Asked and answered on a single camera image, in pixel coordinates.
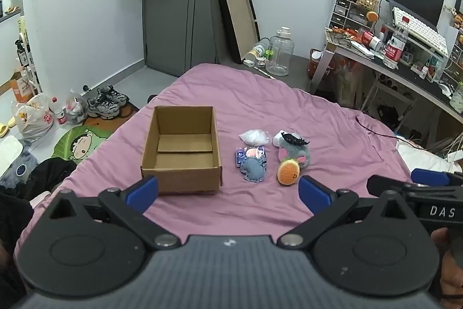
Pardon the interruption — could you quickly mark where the black spray bottle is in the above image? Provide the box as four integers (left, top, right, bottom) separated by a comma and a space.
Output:
14, 39, 30, 67

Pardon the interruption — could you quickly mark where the grey plush toy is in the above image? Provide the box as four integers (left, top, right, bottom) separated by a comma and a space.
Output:
278, 140, 313, 169

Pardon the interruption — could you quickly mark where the person's right hand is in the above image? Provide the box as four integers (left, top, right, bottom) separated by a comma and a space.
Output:
430, 227, 463, 299

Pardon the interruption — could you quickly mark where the lying bottle with yellow-green label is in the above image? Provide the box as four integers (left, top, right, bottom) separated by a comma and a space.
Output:
246, 39, 271, 60

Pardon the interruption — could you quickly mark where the dark clothes pile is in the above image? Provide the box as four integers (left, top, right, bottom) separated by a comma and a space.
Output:
0, 158, 77, 309

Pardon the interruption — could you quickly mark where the black lace cloth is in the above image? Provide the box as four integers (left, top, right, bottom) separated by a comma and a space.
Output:
280, 130, 311, 147

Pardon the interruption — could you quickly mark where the small bottle with red cap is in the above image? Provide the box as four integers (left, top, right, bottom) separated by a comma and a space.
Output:
49, 97, 68, 125

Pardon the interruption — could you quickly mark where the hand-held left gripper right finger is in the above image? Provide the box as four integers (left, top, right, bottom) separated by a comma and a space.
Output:
278, 175, 417, 249

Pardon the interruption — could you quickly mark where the white drawer organizer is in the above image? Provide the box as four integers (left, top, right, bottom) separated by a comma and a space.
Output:
330, 0, 379, 31

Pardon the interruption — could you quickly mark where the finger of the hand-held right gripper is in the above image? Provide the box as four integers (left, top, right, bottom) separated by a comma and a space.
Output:
367, 174, 416, 198
411, 168, 463, 187

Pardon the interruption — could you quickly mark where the pink bed sheet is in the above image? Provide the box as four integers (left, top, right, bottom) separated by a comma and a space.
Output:
14, 63, 414, 261

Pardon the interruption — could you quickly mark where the grey door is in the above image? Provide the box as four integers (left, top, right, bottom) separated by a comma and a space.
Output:
142, 0, 241, 78

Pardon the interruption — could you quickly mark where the clear plastic bag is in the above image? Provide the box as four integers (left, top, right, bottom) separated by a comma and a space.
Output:
65, 89, 88, 125

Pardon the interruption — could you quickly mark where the white plastic bag red print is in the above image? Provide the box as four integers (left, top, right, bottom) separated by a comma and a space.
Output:
16, 93, 55, 143

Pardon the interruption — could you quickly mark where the hamburger plush toy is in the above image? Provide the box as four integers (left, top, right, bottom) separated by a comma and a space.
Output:
277, 157, 300, 186

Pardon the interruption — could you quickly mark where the yellow slipper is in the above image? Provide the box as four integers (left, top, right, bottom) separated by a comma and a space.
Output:
0, 115, 17, 138

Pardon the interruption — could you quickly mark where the white rolled cloth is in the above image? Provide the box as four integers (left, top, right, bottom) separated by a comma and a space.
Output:
272, 131, 302, 147

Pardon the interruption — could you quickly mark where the green cartoon floor mat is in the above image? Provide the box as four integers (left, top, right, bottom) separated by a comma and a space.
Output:
54, 126, 117, 169

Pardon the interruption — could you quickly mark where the white keyboard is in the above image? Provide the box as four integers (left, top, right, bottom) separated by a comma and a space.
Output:
392, 6, 449, 56

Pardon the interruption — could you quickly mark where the plastic bag under desk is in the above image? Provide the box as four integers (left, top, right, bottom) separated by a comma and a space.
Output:
334, 57, 363, 107

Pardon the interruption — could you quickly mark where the orange detergent bottle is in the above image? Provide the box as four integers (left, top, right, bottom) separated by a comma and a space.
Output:
10, 57, 35, 103

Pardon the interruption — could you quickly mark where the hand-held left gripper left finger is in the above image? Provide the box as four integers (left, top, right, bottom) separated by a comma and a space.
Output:
45, 176, 181, 250

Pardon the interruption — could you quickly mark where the white pillow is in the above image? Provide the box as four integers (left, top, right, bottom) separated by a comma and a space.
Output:
396, 140, 463, 180

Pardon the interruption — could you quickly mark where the large clear water jug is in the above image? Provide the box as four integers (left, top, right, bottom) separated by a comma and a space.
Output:
265, 27, 295, 77

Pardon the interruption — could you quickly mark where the clear bag of white cotton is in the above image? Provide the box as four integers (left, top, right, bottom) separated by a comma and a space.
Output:
239, 129, 272, 146

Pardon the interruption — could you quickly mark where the brown cardboard box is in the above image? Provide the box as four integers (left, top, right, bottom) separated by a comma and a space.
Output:
141, 105, 222, 194

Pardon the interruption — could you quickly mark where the water bottle with red label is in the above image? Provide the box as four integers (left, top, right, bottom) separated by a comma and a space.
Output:
383, 16, 409, 70

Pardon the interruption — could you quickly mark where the black cable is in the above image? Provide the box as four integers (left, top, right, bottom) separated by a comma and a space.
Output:
355, 115, 399, 142

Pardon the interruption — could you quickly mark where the red jar with white lid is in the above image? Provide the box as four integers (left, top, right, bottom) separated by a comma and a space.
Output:
308, 49, 325, 78

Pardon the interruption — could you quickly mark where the black framed cardboard tray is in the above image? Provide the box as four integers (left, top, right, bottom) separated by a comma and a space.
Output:
215, 0, 261, 64

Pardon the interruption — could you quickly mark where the white desk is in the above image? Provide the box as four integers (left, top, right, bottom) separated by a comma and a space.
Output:
310, 27, 463, 126

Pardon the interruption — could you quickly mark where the grey sneaker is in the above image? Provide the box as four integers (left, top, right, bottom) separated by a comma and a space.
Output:
87, 95, 122, 120

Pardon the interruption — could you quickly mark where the blue-grey cushion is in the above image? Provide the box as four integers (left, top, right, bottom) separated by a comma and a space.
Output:
0, 151, 39, 187

